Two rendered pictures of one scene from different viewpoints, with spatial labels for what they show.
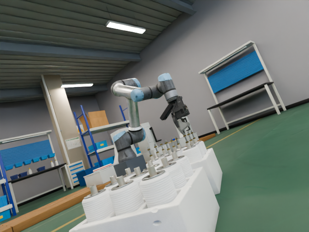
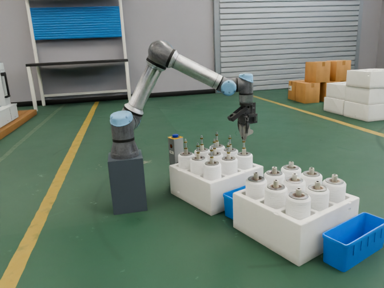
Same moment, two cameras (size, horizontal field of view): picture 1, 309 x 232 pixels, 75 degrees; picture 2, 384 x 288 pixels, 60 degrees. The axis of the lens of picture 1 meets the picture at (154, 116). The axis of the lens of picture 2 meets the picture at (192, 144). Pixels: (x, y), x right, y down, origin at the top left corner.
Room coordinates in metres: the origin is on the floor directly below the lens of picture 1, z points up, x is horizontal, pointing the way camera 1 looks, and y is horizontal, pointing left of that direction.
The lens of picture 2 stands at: (0.34, 1.52, 0.82)
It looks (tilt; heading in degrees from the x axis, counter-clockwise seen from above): 15 degrees down; 305
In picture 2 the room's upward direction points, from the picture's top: 3 degrees counter-clockwise
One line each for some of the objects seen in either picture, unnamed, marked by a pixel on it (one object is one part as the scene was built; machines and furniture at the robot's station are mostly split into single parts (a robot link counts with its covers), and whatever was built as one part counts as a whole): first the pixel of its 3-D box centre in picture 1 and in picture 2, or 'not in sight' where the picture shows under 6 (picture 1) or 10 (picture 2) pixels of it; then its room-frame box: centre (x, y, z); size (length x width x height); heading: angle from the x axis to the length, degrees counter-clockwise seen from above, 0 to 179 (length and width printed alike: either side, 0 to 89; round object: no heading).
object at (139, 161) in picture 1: (134, 177); (127, 180); (1.64, 0.32, 0.15); 0.18 x 0.18 x 0.30; 47
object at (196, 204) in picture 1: (154, 217); (293, 212); (0.78, 0.13, 0.09); 0.39 x 0.39 x 0.18; 69
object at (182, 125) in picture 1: (182, 126); (248, 132); (1.12, -0.13, 0.38); 0.06 x 0.03 x 0.09; 61
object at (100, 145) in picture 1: (98, 146); not in sight; (6.17, 1.95, 0.89); 0.50 x 0.38 x 0.21; 48
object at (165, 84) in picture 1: (166, 84); (245, 84); (1.15, -0.13, 0.64); 0.09 x 0.08 x 0.11; 31
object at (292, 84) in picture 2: not in sight; (299, 90); (2.05, -3.99, 0.15); 0.30 x 0.24 x 0.30; 45
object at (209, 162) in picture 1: (185, 176); (215, 180); (1.30, -0.05, 0.09); 0.39 x 0.39 x 0.18; 71
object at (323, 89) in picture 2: not in sight; (326, 90); (1.63, -3.98, 0.15); 0.30 x 0.24 x 0.30; 137
